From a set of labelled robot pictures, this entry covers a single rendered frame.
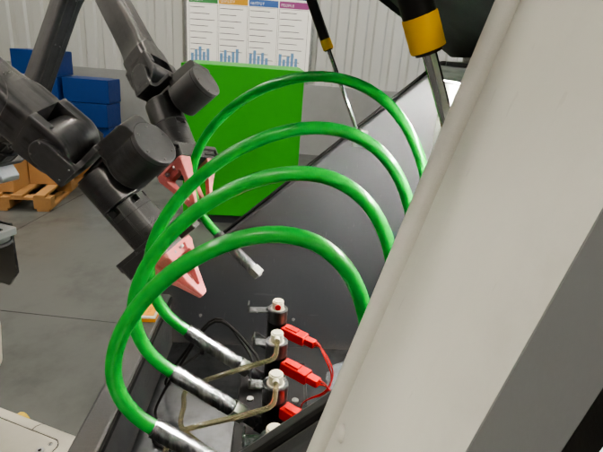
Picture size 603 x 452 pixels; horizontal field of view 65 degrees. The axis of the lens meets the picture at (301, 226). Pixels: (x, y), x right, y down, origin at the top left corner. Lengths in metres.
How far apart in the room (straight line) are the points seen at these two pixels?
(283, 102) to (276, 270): 2.98
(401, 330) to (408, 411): 0.04
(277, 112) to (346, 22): 3.36
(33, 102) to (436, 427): 0.56
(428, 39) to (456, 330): 0.16
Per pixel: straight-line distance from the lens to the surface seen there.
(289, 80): 0.67
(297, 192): 0.94
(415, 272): 0.22
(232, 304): 1.04
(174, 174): 0.77
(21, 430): 1.83
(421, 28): 0.27
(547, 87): 0.18
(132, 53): 0.92
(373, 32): 7.10
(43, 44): 1.22
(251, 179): 0.44
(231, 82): 3.90
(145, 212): 0.62
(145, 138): 0.58
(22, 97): 0.64
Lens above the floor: 1.45
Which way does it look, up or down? 20 degrees down
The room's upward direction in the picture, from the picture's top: 4 degrees clockwise
